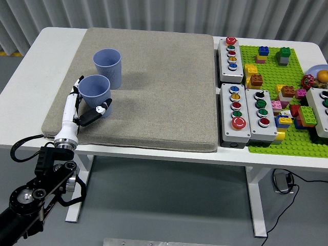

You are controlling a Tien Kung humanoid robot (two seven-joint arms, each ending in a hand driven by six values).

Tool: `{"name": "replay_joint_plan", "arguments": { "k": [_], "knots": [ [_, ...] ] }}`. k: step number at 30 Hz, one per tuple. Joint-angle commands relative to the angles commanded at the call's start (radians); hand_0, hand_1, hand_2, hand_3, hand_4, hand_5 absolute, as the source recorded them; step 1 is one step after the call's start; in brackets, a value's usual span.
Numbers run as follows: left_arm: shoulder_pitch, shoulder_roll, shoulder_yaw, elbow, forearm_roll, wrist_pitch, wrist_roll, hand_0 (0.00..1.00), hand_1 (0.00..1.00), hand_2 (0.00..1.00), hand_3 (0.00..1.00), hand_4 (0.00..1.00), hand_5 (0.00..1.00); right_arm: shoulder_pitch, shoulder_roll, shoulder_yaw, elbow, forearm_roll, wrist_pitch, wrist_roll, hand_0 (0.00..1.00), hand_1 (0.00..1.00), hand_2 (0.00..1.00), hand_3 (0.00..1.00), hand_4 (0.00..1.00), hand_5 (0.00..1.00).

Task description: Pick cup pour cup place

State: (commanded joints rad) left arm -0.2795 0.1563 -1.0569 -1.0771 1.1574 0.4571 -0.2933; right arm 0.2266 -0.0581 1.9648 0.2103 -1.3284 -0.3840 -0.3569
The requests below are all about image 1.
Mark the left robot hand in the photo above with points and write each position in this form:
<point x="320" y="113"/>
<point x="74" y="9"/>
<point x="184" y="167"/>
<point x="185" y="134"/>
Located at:
<point x="68" y="120"/>

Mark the blue ribbed cup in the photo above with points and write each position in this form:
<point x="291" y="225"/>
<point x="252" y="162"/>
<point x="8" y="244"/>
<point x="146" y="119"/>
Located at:
<point x="110" y="74"/>
<point x="94" y="89"/>

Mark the white table leg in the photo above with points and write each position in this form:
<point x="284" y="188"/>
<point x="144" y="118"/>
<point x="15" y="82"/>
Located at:
<point x="256" y="205"/>
<point x="82" y="169"/>

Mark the grey-brown mat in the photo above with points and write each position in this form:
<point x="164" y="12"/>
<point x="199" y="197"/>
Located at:
<point x="159" y="97"/>

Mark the large five-button control box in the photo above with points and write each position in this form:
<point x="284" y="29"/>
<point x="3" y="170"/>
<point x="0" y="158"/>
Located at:
<point x="228" y="133"/>

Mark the small five-button control box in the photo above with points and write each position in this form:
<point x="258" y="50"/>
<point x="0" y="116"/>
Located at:
<point x="232" y="73"/>

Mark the four-button control box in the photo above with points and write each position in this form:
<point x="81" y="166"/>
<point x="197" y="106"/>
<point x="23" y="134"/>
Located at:
<point x="252" y="128"/>

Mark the brown building block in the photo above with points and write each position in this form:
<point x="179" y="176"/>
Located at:
<point x="256" y="80"/>

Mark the blue yellow pink block stack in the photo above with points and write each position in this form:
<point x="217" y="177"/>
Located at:
<point x="263" y="51"/>

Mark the green building baseplate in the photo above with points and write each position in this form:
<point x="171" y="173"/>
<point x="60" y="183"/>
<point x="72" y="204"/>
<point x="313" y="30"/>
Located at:
<point x="271" y="74"/>

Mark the light pink building block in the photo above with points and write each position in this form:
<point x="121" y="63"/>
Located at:
<point x="276" y="105"/>

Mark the yellow building block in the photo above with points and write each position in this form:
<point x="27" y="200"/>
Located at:
<point x="278" y="89"/>

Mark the orange white block stack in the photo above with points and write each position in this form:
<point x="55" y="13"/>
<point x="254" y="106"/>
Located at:
<point x="287" y="91"/>

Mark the grey power adapter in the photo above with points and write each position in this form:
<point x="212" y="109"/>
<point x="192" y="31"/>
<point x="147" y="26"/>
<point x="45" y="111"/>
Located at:
<point x="280" y="182"/>

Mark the green grey block stack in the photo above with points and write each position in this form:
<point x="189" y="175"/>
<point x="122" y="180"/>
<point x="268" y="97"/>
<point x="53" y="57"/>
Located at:
<point x="284" y="60"/>

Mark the red building block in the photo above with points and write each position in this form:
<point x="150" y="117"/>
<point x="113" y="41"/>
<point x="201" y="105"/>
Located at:
<point x="294" y="110"/>

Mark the magenta building block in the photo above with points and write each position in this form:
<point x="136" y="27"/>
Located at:
<point x="300" y="94"/>

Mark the green orange blue block stack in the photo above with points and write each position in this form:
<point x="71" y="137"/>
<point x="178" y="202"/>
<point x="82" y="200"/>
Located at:
<point x="307" y="115"/>

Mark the red valve wheel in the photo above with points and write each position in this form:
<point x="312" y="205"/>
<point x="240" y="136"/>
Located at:
<point x="307" y="82"/>

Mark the white control box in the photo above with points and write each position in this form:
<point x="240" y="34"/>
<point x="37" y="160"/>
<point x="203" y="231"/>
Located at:
<point x="314" y="102"/>

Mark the blue plate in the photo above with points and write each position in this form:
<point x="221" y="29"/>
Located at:
<point x="314" y="69"/>

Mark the orange fruit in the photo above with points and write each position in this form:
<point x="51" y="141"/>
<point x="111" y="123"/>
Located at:
<point x="323" y="76"/>

